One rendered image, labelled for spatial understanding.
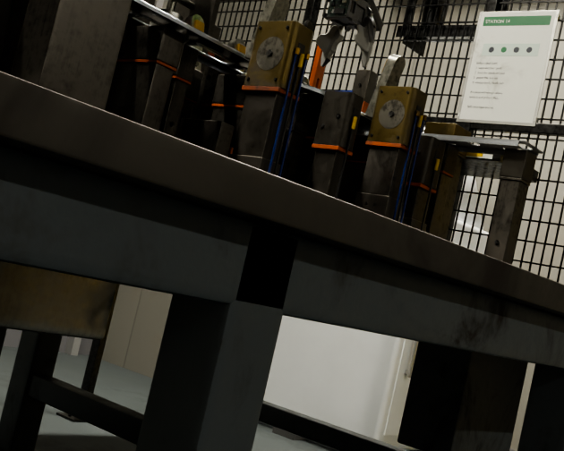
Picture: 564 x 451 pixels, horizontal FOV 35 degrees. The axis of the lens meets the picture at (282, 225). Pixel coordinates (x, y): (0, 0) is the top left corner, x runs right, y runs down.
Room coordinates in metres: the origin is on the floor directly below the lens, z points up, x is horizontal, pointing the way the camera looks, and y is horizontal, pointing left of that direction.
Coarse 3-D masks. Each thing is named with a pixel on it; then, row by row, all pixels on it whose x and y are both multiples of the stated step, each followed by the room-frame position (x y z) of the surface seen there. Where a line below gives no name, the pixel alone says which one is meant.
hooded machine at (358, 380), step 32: (480, 224) 4.01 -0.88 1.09; (288, 320) 3.88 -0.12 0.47; (288, 352) 3.86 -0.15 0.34; (320, 352) 3.75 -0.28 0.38; (352, 352) 3.65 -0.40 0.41; (384, 352) 3.55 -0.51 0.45; (288, 384) 3.83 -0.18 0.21; (320, 384) 3.72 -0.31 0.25; (352, 384) 3.62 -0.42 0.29; (384, 384) 3.53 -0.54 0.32; (320, 416) 3.70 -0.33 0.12; (352, 416) 3.60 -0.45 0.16; (384, 416) 3.53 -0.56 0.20
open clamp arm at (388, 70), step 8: (392, 56) 1.77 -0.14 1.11; (400, 56) 1.76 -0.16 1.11; (392, 64) 1.76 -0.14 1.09; (400, 64) 1.77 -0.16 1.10; (384, 72) 1.77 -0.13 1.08; (392, 72) 1.76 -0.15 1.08; (400, 72) 1.78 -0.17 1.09; (384, 80) 1.77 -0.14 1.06; (392, 80) 1.77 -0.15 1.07; (376, 88) 1.78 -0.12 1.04; (376, 96) 1.77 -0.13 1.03; (368, 112) 1.78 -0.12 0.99
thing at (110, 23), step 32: (32, 0) 1.17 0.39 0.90; (64, 0) 1.13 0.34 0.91; (96, 0) 1.17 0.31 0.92; (128, 0) 1.21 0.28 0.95; (32, 32) 1.16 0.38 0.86; (64, 32) 1.14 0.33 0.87; (96, 32) 1.18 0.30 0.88; (32, 64) 1.14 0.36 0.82; (64, 64) 1.15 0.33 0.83; (96, 64) 1.19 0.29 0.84; (96, 96) 1.20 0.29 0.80
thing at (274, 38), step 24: (264, 24) 1.50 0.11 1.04; (288, 24) 1.46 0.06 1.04; (264, 48) 1.49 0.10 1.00; (288, 48) 1.46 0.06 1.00; (264, 72) 1.48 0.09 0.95; (288, 72) 1.46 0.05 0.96; (264, 96) 1.48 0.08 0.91; (288, 96) 1.48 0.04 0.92; (240, 120) 1.51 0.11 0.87; (264, 120) 1.47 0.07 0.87; (240, 144) 1.50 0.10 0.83; (264, 144) 1.47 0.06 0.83; (264, 168) 1.47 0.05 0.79
